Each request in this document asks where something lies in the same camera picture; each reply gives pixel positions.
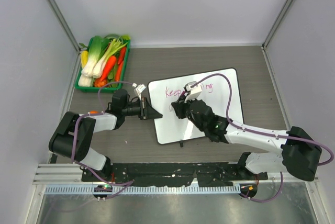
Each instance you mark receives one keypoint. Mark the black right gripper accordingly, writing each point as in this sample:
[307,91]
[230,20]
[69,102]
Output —
[180,105]

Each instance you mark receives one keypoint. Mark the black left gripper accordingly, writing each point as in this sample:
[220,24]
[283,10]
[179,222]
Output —
[146,111]

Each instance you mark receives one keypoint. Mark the white whiteboard with black frame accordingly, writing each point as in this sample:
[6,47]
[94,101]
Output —
[215,93]

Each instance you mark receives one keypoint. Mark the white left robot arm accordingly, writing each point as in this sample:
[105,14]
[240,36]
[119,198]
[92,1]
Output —
[73,136]

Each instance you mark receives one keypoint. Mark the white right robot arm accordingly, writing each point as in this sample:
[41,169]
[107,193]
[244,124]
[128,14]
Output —
[292,151]

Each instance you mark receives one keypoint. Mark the orange toy fruit in tray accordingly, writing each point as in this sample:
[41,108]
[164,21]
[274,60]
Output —
[100,83]

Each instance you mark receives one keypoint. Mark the red toy chili pepper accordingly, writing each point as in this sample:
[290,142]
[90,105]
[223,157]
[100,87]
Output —
[122,55]

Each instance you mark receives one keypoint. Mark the orange toy carrot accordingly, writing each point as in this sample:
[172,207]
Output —
[108,67]

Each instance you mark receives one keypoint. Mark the white green toy leek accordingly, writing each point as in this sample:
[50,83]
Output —
[114,46]

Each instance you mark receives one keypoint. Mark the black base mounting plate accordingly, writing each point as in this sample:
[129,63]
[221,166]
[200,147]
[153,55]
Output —
[208,174]

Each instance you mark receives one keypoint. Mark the yellow toy corn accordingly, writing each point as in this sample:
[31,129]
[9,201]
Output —
[84,58]

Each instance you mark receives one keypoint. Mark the white green toy bok choy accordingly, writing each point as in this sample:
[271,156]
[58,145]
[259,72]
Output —
[94,51]

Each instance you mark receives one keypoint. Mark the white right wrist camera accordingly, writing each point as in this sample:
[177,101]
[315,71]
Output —
[192,91]

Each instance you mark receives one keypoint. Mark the white slotted cable duct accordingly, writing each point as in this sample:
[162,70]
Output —
[132,190]

